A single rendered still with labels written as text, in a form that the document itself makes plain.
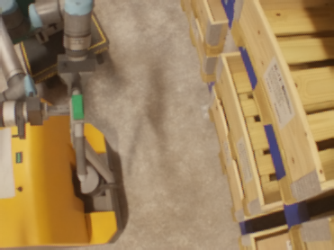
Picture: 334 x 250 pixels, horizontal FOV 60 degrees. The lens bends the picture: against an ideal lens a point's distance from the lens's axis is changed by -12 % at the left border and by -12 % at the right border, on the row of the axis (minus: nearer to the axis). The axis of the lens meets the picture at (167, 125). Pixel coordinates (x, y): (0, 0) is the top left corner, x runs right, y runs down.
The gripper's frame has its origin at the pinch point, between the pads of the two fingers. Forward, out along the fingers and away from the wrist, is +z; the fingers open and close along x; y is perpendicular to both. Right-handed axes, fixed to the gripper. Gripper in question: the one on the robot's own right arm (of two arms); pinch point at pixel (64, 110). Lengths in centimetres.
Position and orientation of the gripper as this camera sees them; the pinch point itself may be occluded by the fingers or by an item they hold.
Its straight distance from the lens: 112.8
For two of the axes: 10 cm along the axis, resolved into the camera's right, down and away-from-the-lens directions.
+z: 9.5, -0.6, 3.1
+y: -1.7, -9.2, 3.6
